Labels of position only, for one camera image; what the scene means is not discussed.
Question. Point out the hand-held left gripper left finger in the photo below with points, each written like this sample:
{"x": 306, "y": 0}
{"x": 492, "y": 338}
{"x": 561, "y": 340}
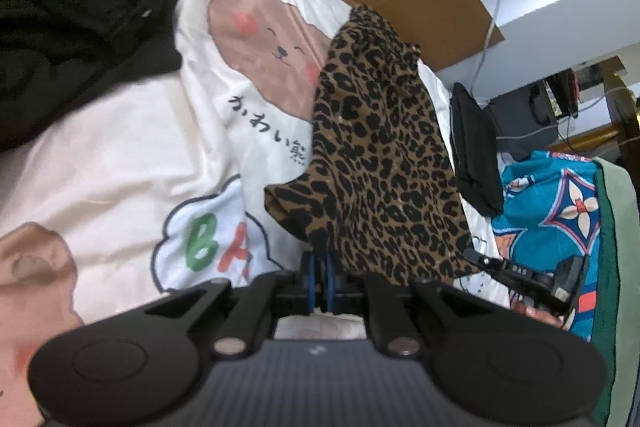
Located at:
{"x": 309, "y": 282}

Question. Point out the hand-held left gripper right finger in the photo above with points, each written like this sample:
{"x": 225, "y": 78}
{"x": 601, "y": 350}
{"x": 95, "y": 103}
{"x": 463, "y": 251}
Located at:
{"x": 329, "y": 282}

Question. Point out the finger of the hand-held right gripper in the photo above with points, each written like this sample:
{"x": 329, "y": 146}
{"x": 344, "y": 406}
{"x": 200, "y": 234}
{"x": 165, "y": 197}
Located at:
{"x": 482, "y": 261}

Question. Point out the leopard print garment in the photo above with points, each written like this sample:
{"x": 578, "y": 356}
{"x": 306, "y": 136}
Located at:
{"x": 380, "y": 157}

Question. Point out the person's right hand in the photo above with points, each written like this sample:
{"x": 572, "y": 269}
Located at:
{"x": 542, "y": 317}

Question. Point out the green blanket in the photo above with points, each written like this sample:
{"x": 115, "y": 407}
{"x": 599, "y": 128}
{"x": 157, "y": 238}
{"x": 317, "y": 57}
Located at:
{"x": 622, "y": 282}

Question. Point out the teal patterned blanket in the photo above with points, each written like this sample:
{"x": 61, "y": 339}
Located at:
{"x": 545, "y": 207}

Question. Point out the folded black pants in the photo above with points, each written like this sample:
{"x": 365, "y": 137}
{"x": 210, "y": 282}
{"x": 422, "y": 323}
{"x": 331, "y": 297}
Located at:
{"x": 475, "y": 147}

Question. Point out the black bag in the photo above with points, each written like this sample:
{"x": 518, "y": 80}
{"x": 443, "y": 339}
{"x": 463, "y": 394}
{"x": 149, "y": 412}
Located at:
{"x": 520, "y": 122}

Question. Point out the gold-rimmed round table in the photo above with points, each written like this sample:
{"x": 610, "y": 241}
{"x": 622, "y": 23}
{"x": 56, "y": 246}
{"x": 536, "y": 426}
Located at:
{"x": 620, "y": 107}

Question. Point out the white bear print bed sheet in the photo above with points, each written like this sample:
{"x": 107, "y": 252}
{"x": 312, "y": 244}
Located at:
{"x": 125, "y": 182}

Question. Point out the black crumpled garment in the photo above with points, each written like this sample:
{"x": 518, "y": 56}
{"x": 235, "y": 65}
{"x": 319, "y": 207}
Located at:
{"x": 75, "y": 17}

